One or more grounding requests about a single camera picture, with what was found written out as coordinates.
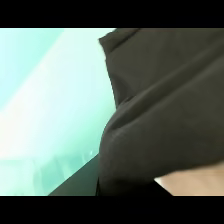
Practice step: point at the dark brown garment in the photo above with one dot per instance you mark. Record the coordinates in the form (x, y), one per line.
(160, 106)

